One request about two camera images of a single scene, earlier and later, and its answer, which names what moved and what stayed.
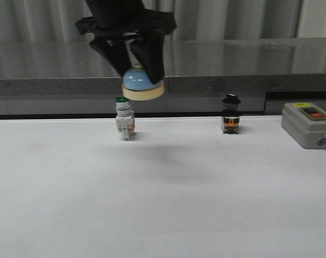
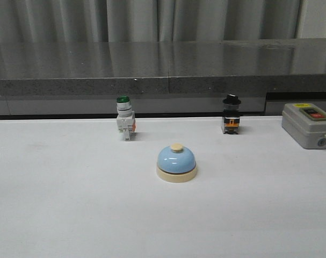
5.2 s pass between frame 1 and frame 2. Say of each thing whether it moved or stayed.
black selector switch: stayed
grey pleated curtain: stayed
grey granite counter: stayed
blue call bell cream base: moved
